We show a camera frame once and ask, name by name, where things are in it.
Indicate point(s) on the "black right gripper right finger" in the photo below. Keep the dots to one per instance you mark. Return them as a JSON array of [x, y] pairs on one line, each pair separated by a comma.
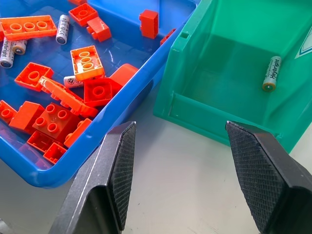
[[273, 180]]

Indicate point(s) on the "red four-stud building brick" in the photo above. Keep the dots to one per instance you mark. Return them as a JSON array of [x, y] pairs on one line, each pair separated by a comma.
[[56, 122]]

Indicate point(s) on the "green plastic bin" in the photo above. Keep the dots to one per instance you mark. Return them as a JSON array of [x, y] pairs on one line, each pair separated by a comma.
[[219, 80]]

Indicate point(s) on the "silver Heybright AA battery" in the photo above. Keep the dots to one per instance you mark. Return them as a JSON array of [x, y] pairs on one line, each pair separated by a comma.
[[272, 72], [6, 52], [63, 29], [20, 46], [71, 82]]

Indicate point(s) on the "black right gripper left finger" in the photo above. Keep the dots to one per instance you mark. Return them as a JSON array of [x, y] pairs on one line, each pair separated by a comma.
[[97, 180]]

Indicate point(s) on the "blue plastic tray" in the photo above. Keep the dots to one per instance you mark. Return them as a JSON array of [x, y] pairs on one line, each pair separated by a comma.
[[126, 51]]

